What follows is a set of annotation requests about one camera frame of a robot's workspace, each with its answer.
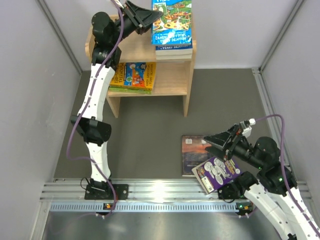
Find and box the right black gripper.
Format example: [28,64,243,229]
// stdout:
[203,122,265,169]

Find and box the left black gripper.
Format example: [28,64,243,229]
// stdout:
[108,0,162,46]

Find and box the blue 26-Storey Treehouse book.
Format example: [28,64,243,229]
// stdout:
[151,0,192,47]

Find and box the blue 91-Storey Treehouse book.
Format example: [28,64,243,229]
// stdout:
[155,44,193,56]

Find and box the yellow 130-Storey Treehouse book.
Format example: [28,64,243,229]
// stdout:
[109,62,157,91]

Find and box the lime green 65-Storey Treehouse book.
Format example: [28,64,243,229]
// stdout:
[108,86,152,95]

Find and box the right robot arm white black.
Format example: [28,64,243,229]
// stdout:
[203,120,320,240]

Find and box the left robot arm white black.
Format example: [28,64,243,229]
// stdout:
[70,0,163,200]

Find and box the purple Treehouse book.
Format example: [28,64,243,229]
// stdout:
[192,156,242,195]

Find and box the dark sunset cover book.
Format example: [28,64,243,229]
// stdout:
[181,135,213,177]

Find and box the wooden two-tier bookshelf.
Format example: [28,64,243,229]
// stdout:
[79,12,196,121]

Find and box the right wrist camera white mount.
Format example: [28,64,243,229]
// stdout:
[239,118,256,138]

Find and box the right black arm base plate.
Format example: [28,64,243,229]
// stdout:
[217,182,250,203]

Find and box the aluminium mounting rail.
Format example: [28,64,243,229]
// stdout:
[39,177,312,204]

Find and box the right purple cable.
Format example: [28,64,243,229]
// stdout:
[254,114,320,236]

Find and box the slotted grey cable duct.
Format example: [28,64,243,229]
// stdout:
[49,201,252,213]

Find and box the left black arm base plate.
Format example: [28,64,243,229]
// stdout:
[84,182,129,200]

